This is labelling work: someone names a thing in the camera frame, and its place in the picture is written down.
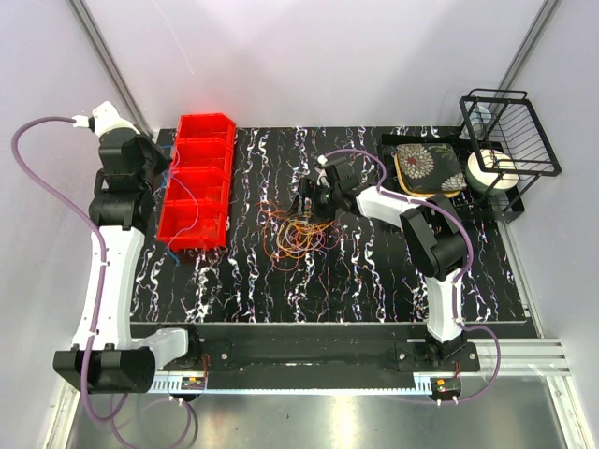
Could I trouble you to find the white green bowl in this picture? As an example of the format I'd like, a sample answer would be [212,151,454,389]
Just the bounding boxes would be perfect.
[466,149,519,196]

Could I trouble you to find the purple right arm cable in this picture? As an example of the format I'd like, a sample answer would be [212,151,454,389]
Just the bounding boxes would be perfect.
[320,148,504,406]

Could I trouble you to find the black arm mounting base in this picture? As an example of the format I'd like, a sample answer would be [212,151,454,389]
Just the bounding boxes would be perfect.
[151,323,480,395]

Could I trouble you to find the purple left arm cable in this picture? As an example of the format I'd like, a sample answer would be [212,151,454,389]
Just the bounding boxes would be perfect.
[10,115,200,449]

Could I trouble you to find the red plastic compartment bin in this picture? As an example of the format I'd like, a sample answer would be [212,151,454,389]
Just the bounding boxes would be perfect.
[156,113,236,253]

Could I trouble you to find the blue thin cable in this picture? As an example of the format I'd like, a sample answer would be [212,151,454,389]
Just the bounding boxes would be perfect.
[157,166,226,268]

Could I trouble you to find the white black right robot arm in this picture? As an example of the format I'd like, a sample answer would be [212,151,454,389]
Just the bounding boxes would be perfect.
[290,151,473,371]

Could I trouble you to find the black wire dish rack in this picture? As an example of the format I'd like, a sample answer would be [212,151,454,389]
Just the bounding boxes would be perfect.
[460,88,562,194]

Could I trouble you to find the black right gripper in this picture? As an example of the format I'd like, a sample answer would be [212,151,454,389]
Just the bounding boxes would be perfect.
[285,179,342,225]

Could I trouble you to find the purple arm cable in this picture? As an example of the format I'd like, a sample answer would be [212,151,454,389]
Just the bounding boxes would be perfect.
[10,115,200,449]
[320,148,504,406]

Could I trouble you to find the floral patterned cushion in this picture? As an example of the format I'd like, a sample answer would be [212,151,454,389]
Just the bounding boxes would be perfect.
[394,143,467,197]

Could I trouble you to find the pink thin cable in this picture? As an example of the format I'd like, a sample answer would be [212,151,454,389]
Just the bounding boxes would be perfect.
[275,224,350,263]

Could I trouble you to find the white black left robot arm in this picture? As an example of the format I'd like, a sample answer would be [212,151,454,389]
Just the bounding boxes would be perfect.
[52,101,202,394]

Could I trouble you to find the clear glass cup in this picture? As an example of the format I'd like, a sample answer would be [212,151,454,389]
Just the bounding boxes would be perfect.
[466,102,492,140]

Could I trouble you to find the black rack tray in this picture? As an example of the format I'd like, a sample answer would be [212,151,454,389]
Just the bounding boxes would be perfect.
[379,133,526,223]

